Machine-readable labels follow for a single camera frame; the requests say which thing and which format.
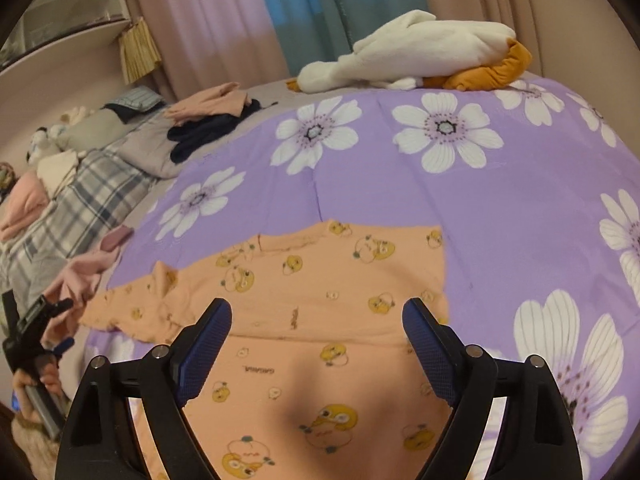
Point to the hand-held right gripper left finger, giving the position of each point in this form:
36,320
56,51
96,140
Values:
204,352

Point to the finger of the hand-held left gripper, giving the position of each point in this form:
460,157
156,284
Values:
62,346
60,305

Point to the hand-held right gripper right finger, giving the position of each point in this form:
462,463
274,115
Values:
431,355

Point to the orange printed baby garment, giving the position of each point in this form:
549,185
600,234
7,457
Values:
320,285

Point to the person's left forearm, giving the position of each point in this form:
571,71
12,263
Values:
30,442

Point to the pink crumpled clothes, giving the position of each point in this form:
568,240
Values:
85,275

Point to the person's left hand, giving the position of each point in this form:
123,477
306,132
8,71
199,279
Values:
50,376

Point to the pink folded garment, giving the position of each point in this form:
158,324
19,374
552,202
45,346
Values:
22,205

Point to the grey plaid pillow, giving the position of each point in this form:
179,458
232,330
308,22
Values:
85,200

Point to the cream white cloth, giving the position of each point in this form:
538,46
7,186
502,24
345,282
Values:
57,170

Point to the small plush toys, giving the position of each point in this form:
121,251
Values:
47,137

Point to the purple floral blanket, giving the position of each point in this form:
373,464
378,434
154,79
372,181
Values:
400,185

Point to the pale green pillow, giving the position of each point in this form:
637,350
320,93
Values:
95,127

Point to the navy blue cloth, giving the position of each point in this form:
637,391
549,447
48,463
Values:
210,137

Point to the blue striped pillow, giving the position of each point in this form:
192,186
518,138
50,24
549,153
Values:
137,100

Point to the folded peach cloth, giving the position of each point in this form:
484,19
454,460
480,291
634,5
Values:
210,102

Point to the straw coloured fringe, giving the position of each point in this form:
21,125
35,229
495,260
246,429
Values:
140,52

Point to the white shelf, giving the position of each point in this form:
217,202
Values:
65,5

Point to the white goose plush toy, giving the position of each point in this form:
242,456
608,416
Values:
415,50

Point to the teal curtain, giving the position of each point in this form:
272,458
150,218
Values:
320,5

